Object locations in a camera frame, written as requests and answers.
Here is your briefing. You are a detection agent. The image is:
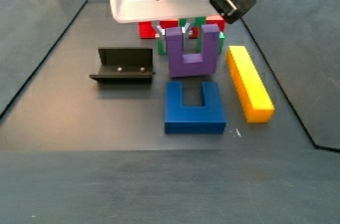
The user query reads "purple U-shaped block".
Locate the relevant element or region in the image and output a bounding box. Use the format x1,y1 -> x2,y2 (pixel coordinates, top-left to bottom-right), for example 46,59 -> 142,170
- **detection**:
165,24 -> 218,78

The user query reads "red slotted board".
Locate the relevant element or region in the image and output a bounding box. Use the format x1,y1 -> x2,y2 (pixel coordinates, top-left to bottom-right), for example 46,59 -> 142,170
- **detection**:
138,15 -> 225,39

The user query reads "green U-shaped block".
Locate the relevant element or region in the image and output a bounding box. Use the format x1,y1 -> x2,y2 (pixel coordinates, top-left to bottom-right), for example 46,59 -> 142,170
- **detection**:
157,25 -> 224,55

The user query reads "yellow long bar block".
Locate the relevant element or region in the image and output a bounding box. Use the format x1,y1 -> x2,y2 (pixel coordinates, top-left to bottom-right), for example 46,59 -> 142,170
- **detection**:
225,46 -> 274,123

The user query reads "blue U-shaped block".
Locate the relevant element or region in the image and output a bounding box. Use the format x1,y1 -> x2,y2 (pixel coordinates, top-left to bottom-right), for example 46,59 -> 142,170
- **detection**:
165,82 -> 226,133

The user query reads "black angle bracket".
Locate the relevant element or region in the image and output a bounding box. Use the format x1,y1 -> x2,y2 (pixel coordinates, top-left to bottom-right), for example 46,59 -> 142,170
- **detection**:
89,47 -> 154,82

